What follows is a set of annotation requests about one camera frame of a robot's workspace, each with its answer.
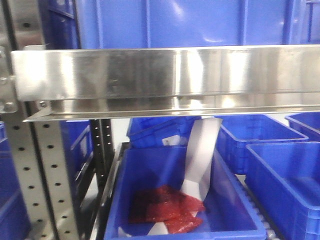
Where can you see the red plastic bags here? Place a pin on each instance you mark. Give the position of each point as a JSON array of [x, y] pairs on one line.
[[167, 205]]

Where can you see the blue bin right rear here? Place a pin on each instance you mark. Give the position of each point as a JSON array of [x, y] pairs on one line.
[[239, 130]]

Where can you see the perforated steel shelf upright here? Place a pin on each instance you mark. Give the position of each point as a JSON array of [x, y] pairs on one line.
[[46, 183]]

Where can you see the steel shelf front rail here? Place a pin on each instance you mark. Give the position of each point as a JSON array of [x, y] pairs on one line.
[[156, 82]]

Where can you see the blue bin right front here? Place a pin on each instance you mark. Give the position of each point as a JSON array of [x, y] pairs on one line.
[[285, 179]]

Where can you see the large blue upper bin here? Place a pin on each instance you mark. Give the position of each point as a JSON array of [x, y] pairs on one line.
[[120, 24]]

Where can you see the blue bin rear centre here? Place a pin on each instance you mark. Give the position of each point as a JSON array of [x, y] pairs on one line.
[[148, 132]]

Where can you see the black perforated upright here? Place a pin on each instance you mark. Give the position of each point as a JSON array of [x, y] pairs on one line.
[[103, 149]]

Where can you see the blue bin far left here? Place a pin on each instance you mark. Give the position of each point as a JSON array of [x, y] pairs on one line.
[[14, 220]]

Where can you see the blue bin with red bags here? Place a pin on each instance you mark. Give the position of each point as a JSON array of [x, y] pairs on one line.
[[228, 216]]

